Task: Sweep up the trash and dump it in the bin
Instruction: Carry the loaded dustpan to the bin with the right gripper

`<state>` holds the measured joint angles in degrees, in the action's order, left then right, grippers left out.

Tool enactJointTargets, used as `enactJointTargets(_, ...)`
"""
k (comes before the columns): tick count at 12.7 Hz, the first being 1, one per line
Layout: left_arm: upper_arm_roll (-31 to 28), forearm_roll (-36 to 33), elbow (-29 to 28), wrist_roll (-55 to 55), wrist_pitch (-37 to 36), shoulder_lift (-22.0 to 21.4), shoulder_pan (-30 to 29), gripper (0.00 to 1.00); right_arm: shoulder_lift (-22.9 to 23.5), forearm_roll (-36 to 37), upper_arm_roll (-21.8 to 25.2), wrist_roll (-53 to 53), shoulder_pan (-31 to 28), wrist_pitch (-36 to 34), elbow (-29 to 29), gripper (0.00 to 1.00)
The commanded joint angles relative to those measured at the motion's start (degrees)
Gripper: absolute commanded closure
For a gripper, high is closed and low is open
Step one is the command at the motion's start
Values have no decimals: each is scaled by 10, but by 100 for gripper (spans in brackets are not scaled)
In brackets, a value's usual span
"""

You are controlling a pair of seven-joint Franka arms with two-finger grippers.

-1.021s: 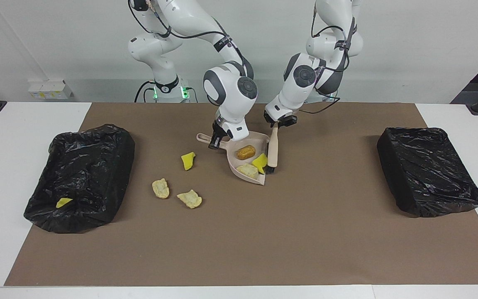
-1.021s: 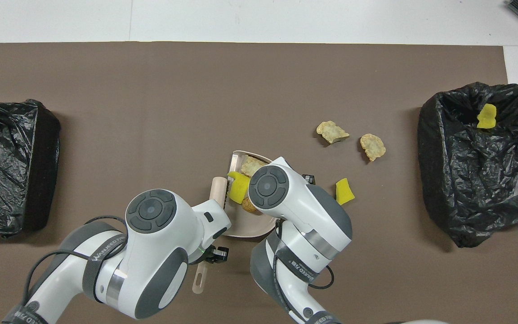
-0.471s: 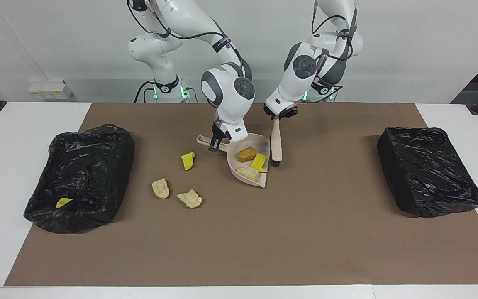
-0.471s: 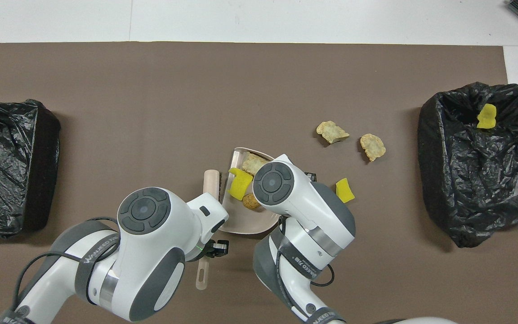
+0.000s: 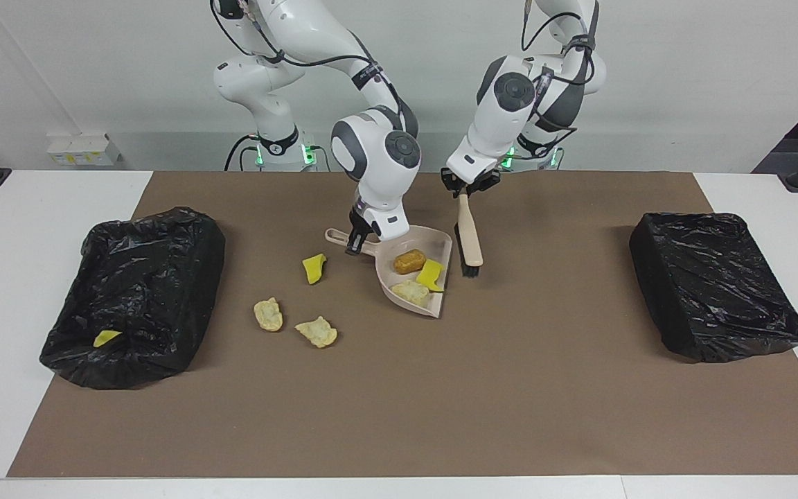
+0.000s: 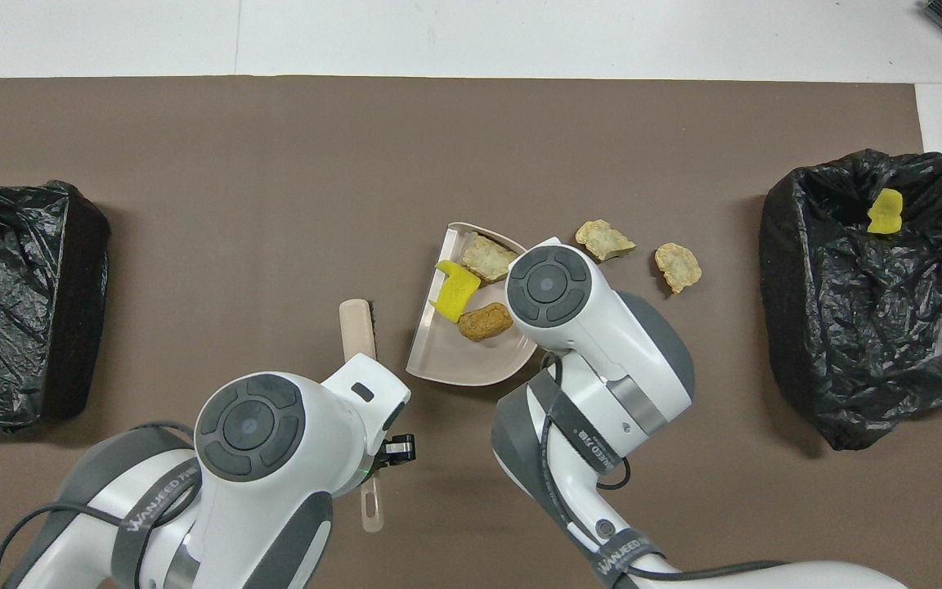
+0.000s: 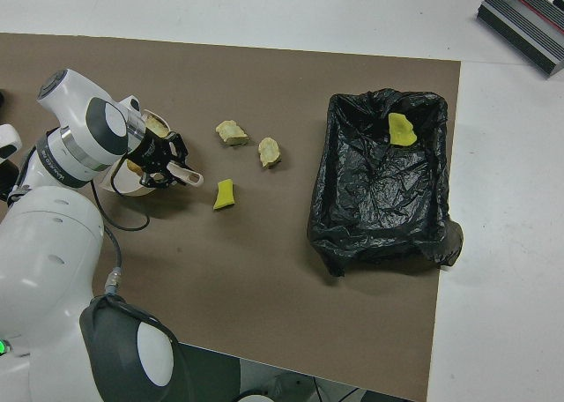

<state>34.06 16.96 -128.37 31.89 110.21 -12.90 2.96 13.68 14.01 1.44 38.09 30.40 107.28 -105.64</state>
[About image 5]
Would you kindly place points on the pale crusty foam chunk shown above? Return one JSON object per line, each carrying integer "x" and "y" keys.
{"x": 317, "y": 333}
{"x": 411, "y": 292}

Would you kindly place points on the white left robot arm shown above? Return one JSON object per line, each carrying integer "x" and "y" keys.
{"x": 503, "y": 111}

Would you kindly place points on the white wall socket box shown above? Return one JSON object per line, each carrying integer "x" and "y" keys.
{"x": 80, "y": 151}

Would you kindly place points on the beige brush black bristles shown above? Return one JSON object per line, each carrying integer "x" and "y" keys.
{"x": 470, "y": 239}

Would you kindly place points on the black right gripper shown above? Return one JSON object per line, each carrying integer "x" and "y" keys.
{"x": 359, "y": 229}

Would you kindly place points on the rounded pale foam chunk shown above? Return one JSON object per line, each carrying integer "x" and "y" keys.
{"x": 269, "y": 315}

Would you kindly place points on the brown table mat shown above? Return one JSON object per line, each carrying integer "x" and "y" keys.
{"x": 399, "y": 416}

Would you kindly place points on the black bag lined bin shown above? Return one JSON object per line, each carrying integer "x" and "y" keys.
{"x": 149, "y": 298}
{"x": 711, "y": 284}

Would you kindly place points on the brown cracked foam nugget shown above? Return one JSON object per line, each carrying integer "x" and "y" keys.
{"x": 409, "y": 261}

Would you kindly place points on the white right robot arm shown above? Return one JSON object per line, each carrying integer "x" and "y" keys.
{"x": 378, "y": 173}

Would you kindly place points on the beige plastic dustpan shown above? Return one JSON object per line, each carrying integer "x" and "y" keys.
{"x": 435, "y": 239}

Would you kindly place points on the notched yellow sponge piece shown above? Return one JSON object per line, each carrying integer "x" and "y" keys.
{"x": 432, "y": 272}

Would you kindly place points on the small yellow sponge scrap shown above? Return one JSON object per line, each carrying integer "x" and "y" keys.
{"x": 105, "y": 338}

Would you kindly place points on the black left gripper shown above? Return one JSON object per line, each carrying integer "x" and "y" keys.
{"x": 483, "y": 184}

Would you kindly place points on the wedge yellow sponge piece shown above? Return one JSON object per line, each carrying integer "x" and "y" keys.
{"x": 313, "y": 270}

